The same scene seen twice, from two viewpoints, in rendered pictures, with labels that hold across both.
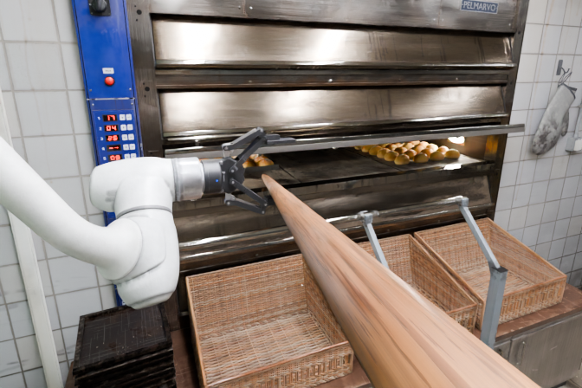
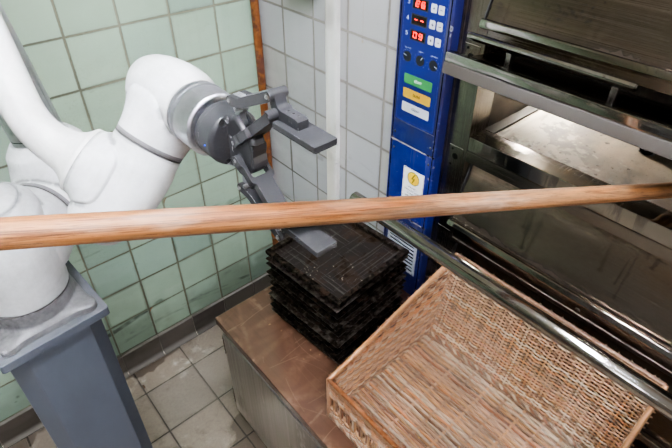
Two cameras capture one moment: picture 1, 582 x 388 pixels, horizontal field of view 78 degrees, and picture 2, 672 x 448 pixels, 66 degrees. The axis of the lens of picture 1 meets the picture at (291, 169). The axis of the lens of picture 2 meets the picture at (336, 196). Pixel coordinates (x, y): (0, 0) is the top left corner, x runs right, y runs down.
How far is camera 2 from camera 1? 80 cm
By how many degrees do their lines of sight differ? 65
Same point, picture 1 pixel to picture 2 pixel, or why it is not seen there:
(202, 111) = not seen: outside the picture
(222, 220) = (543, 213)
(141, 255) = (66, 182)
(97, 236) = (33, 137)
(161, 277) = not seen: hidden behind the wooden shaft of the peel
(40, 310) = (332, 176)
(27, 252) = (331, 111)
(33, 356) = not seen: hidden behind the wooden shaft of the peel
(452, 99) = not seen: outside the picture
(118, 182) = (130, 85)
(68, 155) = (381, 12)
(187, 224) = (490, 184)
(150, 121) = not seen: outside the picture
